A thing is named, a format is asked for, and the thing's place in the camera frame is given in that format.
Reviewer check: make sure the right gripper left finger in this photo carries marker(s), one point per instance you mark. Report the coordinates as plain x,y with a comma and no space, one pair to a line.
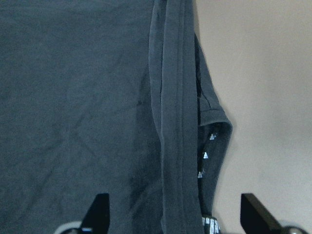
96,220

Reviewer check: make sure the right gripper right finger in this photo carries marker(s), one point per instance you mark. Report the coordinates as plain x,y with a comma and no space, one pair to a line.
255,218

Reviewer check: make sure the black printed t-shirt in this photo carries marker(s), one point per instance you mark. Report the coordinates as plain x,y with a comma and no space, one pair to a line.
107,96

